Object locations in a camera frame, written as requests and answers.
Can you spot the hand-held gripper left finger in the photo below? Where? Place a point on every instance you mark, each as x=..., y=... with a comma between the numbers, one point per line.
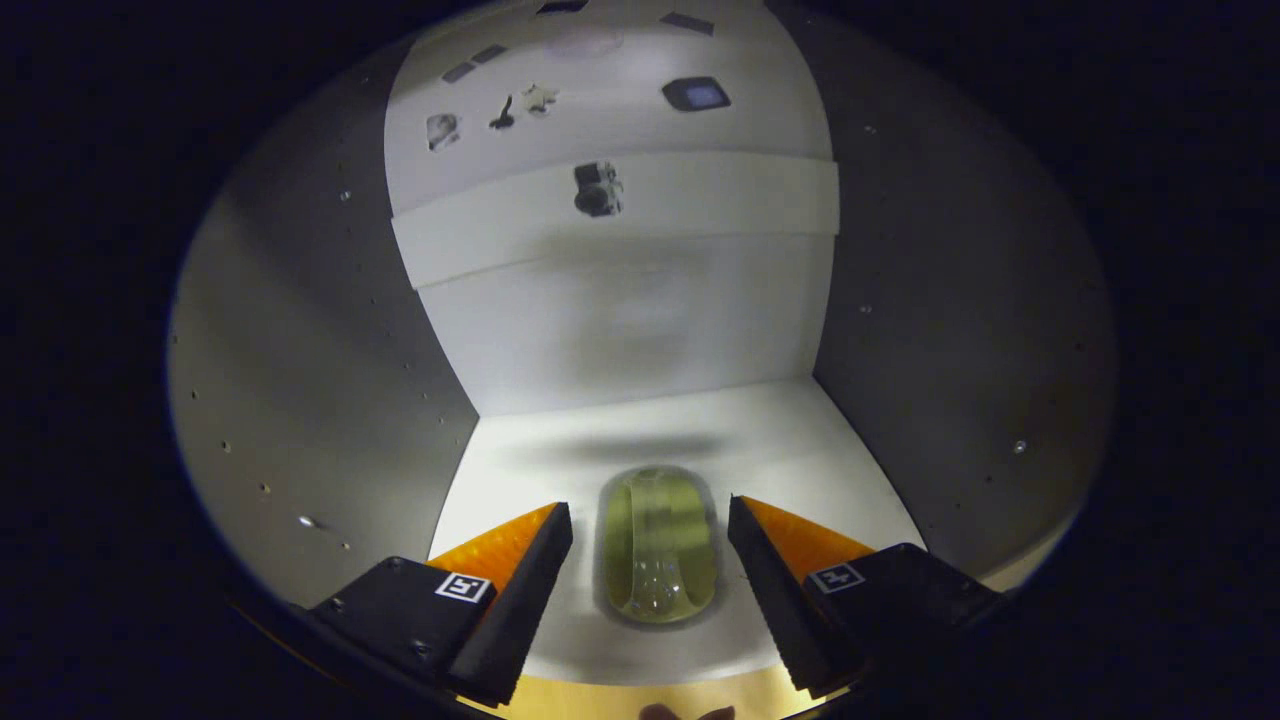
x=530, y=590

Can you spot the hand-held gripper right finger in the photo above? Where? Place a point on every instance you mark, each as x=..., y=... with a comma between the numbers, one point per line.
x=770, y=600

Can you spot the green translucent container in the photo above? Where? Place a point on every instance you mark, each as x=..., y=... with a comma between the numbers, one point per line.
x=655, y=550

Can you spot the grey cabinet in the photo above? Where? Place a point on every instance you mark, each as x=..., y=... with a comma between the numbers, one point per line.
x=300, y=350

